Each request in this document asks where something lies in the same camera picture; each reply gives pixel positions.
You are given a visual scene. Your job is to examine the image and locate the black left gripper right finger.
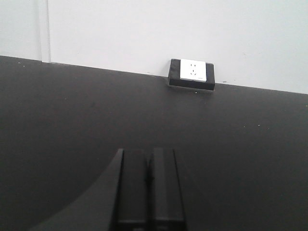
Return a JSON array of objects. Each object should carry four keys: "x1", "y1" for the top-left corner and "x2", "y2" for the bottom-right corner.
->
[{"x1": 149, "y1": 148, "x2": 186, "y2": 231}]

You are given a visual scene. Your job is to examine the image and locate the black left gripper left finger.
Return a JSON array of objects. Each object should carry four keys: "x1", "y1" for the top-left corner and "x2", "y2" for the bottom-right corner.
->
[{"x1": 111, "y1": 149, "x2": 147, "y2": 231}]

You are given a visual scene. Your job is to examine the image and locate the black white power outlet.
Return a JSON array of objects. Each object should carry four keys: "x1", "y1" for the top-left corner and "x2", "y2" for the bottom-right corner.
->
[{"x1": 167, "y1": 59, "x2": 216, "y2": 91}]

